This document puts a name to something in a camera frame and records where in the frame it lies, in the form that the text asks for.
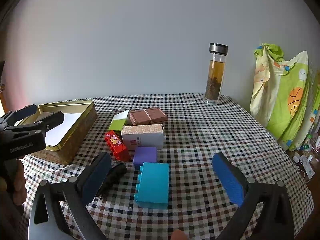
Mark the green toy brick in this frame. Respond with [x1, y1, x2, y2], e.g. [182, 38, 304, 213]
[108, 119, 127, 132]

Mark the red toy brick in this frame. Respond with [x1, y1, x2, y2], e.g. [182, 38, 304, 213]
[105, 131, 131, 162]

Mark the black sequin pouch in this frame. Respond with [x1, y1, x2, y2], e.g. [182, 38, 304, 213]
[96, 163, 127, 197]

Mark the brown metal card case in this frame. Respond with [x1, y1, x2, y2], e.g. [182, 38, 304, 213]
[129, 107, 168, 125]

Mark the white glitter-top box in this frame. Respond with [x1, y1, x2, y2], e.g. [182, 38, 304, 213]
[121, 124, 164, 150]

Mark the purple toy brick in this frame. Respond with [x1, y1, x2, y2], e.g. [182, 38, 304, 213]
[133, 146, 157, 169]

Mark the turquoise toy brick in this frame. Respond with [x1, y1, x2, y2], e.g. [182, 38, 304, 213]
[134, 162, 169, 209]

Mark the clear plastic box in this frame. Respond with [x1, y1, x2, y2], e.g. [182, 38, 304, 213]
[112, 109, 131, 124]

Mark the person's left hand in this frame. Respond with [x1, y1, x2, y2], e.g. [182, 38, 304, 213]
[1, 159, 27, 215]

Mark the person's right hand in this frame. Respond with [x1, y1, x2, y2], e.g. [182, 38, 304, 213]
[170, 229, 188, 240]

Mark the wooden door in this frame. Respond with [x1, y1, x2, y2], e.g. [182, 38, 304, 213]
[0, 60, 8, 116]

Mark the gold metal tin box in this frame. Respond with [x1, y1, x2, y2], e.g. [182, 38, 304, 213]
[19, 100, 97, 165]

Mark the clutter by the bag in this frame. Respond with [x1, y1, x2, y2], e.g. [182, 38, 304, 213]
[288, 133, 319, 183]

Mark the green cartoon cloth bag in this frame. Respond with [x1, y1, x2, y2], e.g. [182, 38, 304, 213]
[250, 43, 319, 151]

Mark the checkered tablecloth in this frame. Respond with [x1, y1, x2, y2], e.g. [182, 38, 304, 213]
[19, 94, 315, 239]

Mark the glass tea bottle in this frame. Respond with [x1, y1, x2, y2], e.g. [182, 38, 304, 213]
[204, 42, 228, 104]

